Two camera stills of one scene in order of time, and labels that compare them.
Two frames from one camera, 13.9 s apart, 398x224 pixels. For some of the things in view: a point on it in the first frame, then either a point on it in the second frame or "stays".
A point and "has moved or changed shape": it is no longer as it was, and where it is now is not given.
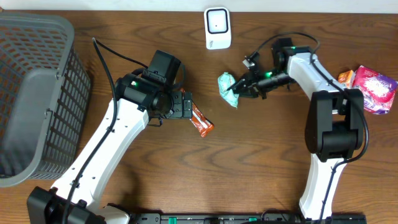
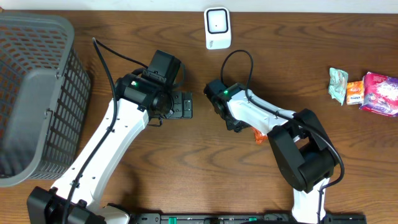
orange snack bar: x=202 y=124 → x=258 y=136
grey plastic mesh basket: x=45 y=88 stays
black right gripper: x=250 y=84 → x=236 y=128
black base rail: x=158 y=218 stays
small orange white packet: x=347 y=78 has moved or changed shape
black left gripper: x=185 y=104 stays
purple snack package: x=378 y=90 has moved or changed shape
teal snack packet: x=226 y=80 has moved or changed shape
